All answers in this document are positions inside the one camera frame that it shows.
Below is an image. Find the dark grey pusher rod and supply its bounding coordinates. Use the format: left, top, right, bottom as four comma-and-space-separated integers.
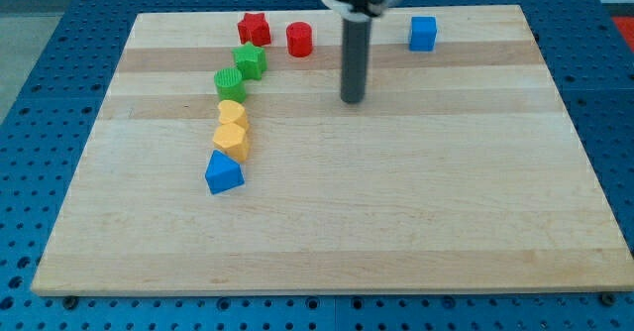
340, 20, 371, 104

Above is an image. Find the red cylinder block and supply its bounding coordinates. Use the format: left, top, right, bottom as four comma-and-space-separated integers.
286, 22, 313, 57

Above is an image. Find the blue cube block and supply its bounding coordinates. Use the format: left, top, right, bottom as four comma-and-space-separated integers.
409, 16, 438, 52

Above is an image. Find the red star block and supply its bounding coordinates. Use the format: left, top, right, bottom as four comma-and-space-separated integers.
237, 13, 272, 47

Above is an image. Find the green star block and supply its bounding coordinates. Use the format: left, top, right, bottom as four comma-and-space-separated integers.
232, 42, 267, 80

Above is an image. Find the green cylinder block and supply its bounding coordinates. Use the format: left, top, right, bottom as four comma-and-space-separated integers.
214, 67, 247, 103

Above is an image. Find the yellow heart block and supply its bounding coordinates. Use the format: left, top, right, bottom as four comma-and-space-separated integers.
217, 100, 250, 131

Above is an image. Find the yellow hexagon block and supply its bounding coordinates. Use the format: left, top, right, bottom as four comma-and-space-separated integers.
213, 123, 250, 163

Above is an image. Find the wooden board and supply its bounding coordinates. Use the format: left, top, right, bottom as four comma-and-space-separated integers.
32, 5, 633, 296

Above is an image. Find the blue triangle block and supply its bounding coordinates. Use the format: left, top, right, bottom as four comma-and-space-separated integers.
204, 150, 245, 194

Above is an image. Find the blue perforated table plate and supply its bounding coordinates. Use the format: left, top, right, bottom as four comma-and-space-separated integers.
1, 0, 633, 330

